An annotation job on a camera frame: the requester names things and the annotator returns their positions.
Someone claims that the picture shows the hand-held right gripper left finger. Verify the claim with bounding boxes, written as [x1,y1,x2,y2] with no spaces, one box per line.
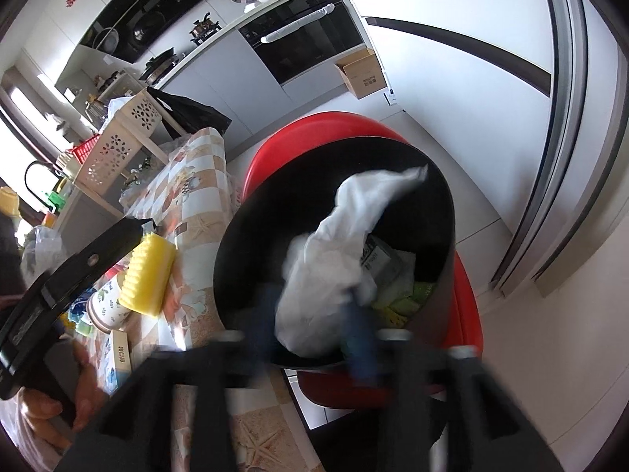
[54,280,283,472]

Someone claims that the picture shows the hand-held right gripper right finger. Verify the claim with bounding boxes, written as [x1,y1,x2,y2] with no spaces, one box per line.
[339,288,563,472]

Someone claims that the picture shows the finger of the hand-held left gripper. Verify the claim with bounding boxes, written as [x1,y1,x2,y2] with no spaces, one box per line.
[42,219,143,313]

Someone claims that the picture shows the printed white paper cup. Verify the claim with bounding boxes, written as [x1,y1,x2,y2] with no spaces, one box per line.
[85,274,132,334]

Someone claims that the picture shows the yellow ribbed foam sleeve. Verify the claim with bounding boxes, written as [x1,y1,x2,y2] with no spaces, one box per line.
[119,233,178,316]

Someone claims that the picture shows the green plastic bag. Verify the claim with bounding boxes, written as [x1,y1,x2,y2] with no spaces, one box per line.
[371,279,436,328]

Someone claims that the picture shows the white plastic bag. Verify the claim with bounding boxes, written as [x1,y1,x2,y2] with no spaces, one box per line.
[274,164,429,359]

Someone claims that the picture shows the small white blue box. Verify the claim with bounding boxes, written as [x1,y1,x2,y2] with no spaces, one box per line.
[104,329,134,396]

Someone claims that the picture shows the black trash bin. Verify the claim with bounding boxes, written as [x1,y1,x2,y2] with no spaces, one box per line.
[213,136,457,371]

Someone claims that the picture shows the person's left hand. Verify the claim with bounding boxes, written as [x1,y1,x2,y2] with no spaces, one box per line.
[17,341,111,455]

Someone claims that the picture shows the clear plastic bag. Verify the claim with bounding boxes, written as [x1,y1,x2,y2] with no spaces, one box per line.
[20,225,68,288]

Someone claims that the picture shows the black kitchen faucet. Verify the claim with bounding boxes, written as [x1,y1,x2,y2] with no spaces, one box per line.
[24,159,64,207]

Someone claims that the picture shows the red plastic basket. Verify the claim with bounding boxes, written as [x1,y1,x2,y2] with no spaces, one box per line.
[63,135,103,168]

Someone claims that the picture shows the beige flower cut-out cart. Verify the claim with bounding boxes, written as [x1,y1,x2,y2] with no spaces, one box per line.
[73,86,174,219]

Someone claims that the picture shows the checkered printed tablecloth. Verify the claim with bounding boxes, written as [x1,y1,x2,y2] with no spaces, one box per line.
[88,128,315,472]

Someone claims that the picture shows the black plastic bag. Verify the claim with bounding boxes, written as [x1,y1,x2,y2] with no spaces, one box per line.
[146,86,233,141]

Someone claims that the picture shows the red plastic stool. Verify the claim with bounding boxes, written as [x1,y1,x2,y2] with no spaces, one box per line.
[235,111,486,410]

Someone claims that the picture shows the black wok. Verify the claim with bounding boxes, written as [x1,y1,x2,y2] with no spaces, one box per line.
[139,48,178,83]

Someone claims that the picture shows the black range hood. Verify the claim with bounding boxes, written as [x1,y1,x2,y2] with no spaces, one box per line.
[77,0,218,65]

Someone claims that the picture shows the steel cooking pot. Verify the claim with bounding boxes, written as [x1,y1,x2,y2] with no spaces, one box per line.
[189,14,223,44]

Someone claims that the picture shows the cardboard box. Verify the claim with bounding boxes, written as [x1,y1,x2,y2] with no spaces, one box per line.
[333,48,387,100]

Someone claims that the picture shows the black built-in oven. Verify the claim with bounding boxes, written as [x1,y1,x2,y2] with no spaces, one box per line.
[237,0,368,85]

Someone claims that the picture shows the white refrigerator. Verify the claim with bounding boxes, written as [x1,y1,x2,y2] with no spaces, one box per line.
[337,0,588,237]

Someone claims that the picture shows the sliding door frame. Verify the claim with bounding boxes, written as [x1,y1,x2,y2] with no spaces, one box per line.
[491,0,629,301]

